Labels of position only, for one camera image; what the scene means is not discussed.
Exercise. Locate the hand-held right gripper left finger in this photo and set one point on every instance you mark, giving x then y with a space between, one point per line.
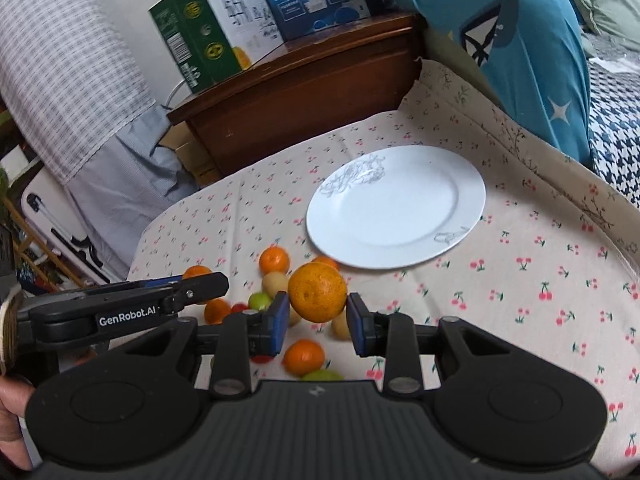
280 320

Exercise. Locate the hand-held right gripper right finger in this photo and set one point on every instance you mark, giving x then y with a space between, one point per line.
357 325

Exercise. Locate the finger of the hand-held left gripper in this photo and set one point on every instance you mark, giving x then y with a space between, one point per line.
205 287

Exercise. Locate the orange mandarin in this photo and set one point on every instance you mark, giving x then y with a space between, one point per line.
303 357
274 260
317 292
216 311
196 271
330 261

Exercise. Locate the green plum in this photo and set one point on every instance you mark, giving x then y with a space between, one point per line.
260 301
322 375

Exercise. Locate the red cherry tomato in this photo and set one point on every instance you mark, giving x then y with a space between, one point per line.
239 306
262 359

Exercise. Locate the white plate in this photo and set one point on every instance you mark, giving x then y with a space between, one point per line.
395 210

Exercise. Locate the person's left hand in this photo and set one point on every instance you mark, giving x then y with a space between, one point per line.
12 420

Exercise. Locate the wooden rack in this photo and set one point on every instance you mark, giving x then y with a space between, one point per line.
30 255

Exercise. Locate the white folding board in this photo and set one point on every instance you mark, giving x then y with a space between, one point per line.
45 195

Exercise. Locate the cardboard box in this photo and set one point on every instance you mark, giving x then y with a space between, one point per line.
187 155

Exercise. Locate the cherry print tablecloth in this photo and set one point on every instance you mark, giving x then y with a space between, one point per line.
525 220

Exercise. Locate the wooden nightstand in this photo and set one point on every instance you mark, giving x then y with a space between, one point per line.
300 100

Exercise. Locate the green and white carton box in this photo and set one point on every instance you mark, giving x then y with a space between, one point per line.
200 35

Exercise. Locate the checked cloth cover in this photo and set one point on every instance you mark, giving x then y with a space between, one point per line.
60 60

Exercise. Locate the olive green bedsheet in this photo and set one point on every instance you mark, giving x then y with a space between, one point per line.
450 55

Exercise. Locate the blue carton box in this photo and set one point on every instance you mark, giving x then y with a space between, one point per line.
310 0

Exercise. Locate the blue star print pillow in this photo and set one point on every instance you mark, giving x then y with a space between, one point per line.
540 60

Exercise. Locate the houndstooth blanket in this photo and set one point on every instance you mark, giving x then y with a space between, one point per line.
620 135

